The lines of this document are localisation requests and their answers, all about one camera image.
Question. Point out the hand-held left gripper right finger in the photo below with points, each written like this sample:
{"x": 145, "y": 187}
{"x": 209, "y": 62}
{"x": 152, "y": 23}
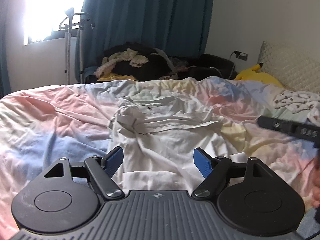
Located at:
{"x": 202, "y": 162}

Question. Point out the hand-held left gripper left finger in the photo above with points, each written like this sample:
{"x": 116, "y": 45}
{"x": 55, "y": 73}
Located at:
{"x": 113, "y": 160}

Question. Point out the white t-shirt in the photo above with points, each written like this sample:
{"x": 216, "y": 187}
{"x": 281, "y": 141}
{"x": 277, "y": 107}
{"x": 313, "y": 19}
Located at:
{"x": 160, "y": 140}

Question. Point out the pile of dark clothes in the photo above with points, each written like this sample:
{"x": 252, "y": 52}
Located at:
{"x": 155, "y": 65}

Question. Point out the person's right hand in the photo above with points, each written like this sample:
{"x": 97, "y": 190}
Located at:
{"x": 317, "y": 180}

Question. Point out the white spotted cloth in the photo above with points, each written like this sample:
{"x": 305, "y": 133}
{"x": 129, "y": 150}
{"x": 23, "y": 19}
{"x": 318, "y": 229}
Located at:
{"x": 292, "y": 101}

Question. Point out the yellow plush toy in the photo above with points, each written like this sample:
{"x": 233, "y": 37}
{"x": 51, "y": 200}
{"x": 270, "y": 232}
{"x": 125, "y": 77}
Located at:
{"x": 260, "y": 78}

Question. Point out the cream quilted pillow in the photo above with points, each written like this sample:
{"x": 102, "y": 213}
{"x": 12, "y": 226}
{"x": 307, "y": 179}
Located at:
{"x": 287, "y": 67}

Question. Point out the yellow cloth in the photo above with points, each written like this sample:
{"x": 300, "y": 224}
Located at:
{"x": 112, "y": 77}

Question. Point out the pastel bed blanket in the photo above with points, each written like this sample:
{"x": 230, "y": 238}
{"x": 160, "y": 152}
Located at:
{"x": 37, "y": 120}

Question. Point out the black sofa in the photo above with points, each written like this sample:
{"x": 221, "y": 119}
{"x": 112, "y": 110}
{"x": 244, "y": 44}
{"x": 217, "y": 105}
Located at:
{"x": 215, "y": 61}

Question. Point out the cream knitted scarf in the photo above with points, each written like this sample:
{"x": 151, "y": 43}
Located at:
{"x": 137, "y": 60}

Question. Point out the garment steamer stand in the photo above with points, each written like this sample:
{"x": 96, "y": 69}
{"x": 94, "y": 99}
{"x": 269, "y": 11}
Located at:
{"x": 67, "y": 55}

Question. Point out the blue curtain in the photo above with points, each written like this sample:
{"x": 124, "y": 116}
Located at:
{"x": 3, "y": 67}
{"x": 150, "y": 17}

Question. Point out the window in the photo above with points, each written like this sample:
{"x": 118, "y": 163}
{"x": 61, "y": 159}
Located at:
{"x": 50, "y": 5}

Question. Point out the wall socket with charger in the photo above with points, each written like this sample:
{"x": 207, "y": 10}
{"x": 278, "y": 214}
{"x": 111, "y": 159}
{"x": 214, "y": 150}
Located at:
{"x": 242, "y": 55}

